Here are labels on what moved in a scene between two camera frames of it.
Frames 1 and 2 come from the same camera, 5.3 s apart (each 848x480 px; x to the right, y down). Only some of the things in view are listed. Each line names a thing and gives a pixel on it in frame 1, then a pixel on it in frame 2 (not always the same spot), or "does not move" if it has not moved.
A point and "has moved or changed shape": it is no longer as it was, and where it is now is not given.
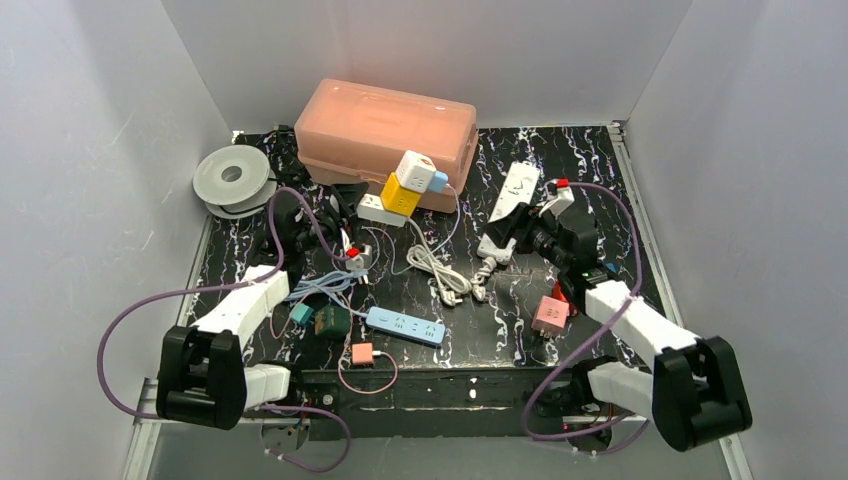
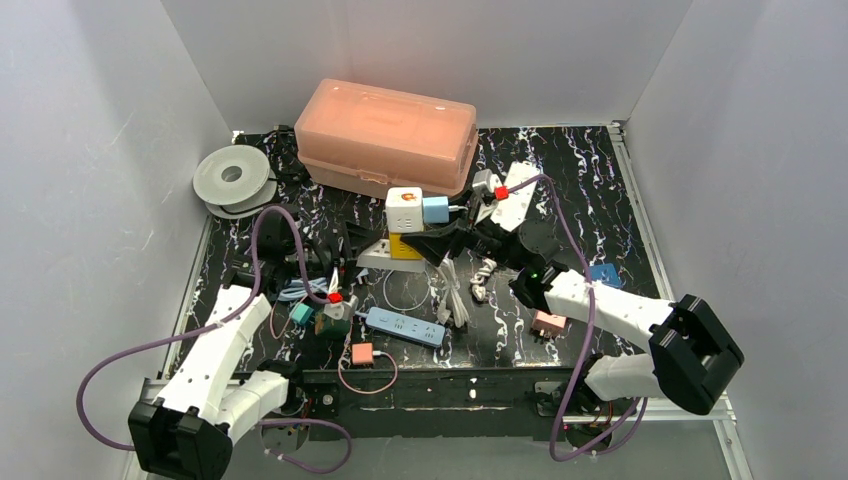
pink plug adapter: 551,318 does not move
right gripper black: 520,221 → 460,236
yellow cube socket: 398,199 has moved or changed shape
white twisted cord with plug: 479,290 does not move
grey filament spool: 234,182 does not move
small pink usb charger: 362,353 does not move
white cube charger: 415,171 → 404,209
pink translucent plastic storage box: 354,134 does not move
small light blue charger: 438,181 → 435,209
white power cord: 450,282 has moved or changed shape
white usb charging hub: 371,208 → 378,255
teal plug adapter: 301,313 does not move
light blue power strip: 405,325 does not move
